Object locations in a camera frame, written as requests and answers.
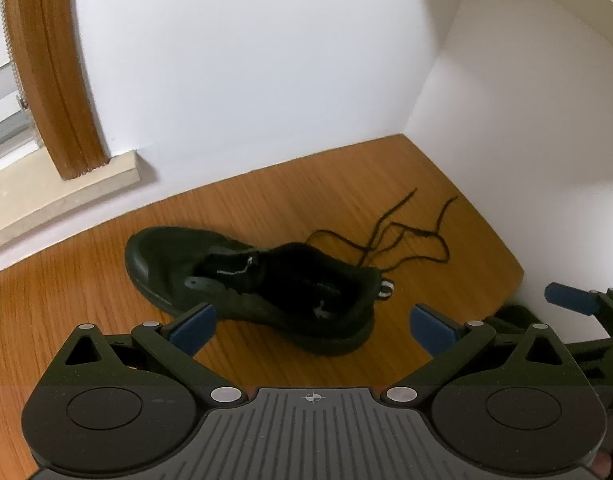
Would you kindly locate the white cabinet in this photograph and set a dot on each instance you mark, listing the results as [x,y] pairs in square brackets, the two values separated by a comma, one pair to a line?
[511,135]

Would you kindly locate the white window blinds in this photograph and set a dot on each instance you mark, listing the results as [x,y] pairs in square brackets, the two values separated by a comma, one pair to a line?
[6,110]

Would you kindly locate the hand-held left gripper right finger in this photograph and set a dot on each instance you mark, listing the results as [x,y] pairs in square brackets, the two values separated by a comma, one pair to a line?
[431,331]

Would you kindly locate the wooden window frame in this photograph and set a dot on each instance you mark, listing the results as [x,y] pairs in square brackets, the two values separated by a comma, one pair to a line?
[61,85]

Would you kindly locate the beige window sill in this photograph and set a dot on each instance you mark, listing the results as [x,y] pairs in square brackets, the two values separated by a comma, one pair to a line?
[46,200]

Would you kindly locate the black shoelace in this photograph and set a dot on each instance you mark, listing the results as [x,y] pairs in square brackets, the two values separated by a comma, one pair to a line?
[426,232]

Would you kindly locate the black shoe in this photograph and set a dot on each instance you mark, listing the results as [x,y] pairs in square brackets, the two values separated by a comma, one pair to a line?
[296,285]

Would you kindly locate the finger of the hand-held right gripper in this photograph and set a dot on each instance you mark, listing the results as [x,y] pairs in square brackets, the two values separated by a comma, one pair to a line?
[598,347]
[571,299]

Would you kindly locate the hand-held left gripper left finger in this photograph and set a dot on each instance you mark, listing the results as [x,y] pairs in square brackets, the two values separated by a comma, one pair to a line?
[194,329]

